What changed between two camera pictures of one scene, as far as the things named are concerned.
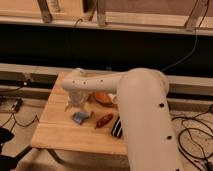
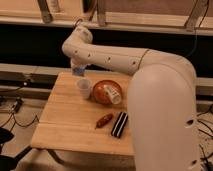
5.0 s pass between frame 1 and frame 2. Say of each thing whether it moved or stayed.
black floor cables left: stayed
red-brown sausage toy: stayed
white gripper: moved
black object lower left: stayed
